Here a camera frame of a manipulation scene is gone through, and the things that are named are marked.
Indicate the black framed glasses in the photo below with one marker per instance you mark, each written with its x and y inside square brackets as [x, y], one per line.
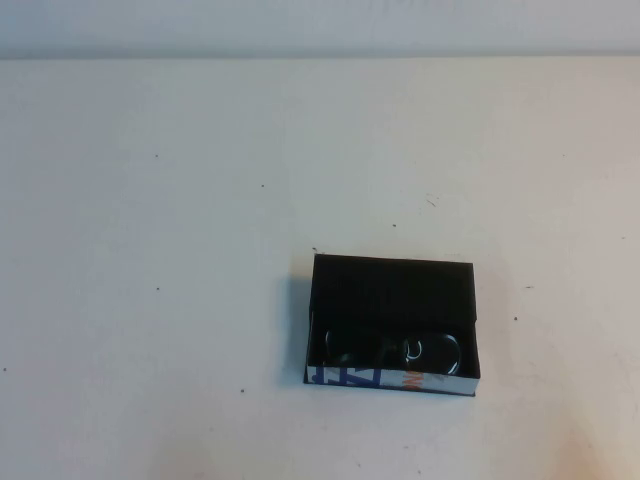
[345, 345]

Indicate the black open cardboard box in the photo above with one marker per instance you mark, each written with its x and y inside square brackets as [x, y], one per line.
[390, 290]

